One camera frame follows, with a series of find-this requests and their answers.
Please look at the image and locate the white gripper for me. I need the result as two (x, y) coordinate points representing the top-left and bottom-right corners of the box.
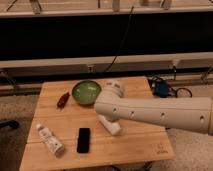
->
(98, 115), (121, 135)

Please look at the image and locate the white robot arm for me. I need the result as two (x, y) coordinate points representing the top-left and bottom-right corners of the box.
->
(94, 80), (213, 136)

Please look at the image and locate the green ceramic bowl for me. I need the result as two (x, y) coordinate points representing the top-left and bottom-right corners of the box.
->
(72, 80), (102, 105)

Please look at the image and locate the black smartphone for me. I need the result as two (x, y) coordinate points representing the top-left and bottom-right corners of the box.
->
(77, 128), (90, 153)

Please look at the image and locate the dark red packet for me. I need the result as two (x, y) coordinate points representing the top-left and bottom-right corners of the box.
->
(57, 92), (70, 108)

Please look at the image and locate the white plastic bottle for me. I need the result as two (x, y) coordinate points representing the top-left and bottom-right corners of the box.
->
(36, 124), (65, 157)

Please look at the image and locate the black chair base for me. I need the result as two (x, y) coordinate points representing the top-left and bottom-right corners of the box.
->
(0, 120), (19, 129)

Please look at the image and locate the blue device with cables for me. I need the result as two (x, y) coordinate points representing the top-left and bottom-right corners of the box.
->
(148, 76), (193, 98)

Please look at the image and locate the black hanging cable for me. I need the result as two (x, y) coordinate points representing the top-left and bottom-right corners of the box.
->
(103, 4), (136, 73)

